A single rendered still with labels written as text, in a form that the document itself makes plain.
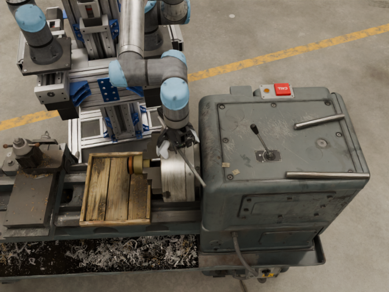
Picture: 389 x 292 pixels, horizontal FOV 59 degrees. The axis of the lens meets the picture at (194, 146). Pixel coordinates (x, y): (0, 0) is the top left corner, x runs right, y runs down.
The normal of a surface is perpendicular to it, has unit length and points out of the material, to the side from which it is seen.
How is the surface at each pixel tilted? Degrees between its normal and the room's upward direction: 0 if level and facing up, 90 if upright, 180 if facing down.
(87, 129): 0
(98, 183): 0
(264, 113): 0
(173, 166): 34
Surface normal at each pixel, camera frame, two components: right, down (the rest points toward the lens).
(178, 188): 0.04, 0.56
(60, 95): 0.19, 0.82
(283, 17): 0.00, -0.55
